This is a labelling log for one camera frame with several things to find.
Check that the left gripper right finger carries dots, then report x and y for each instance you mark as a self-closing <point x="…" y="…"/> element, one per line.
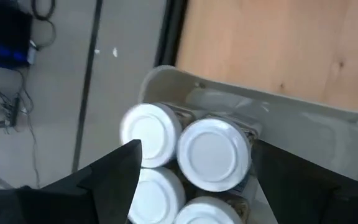
<point x="322" y="208"/>

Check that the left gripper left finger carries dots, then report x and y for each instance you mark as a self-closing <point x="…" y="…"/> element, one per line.
<point x="73" y="205"/>

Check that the bagel seasoning jar white lid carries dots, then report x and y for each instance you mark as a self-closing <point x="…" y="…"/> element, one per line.
<point x="207" y="214"/>
<point x="213" y="154"/>
<point x="151" y="133"/>
<point x="157" y="199"/>

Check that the black box with blue light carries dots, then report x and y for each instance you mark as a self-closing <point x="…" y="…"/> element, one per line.
<point x="2" y="31"/>

